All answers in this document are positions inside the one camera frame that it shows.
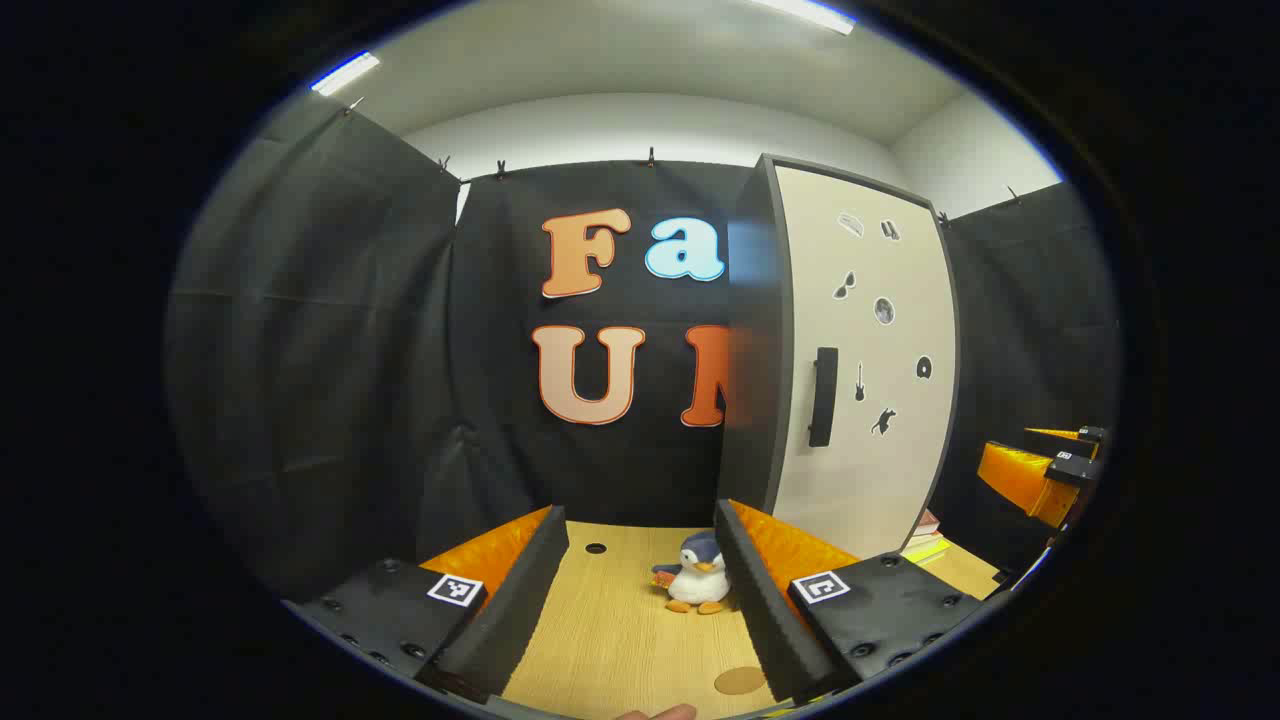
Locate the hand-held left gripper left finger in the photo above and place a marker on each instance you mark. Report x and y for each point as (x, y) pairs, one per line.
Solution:
(505, 620)

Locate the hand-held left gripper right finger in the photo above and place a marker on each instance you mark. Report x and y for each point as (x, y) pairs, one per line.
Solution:
(760, 620)

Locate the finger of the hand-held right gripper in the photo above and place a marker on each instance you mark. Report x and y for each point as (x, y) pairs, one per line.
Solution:
(1085, 437)
(1020, 480)

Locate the round brown coaster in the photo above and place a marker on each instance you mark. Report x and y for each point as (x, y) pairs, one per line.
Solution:
(740, 681)

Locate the grey cabinet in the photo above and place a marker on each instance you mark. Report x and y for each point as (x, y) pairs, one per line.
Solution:
(755, 350)

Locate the penguin plush toy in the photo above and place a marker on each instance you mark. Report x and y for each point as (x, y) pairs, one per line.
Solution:
(700, 580)

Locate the stack of books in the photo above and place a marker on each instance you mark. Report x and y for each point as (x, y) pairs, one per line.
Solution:
(925, 540)

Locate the black backdrop cloth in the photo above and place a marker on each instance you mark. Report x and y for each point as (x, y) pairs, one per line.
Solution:
(300, 350)

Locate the ceiling light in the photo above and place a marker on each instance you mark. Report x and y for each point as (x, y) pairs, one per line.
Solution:
(805, 14)
(345, 73)

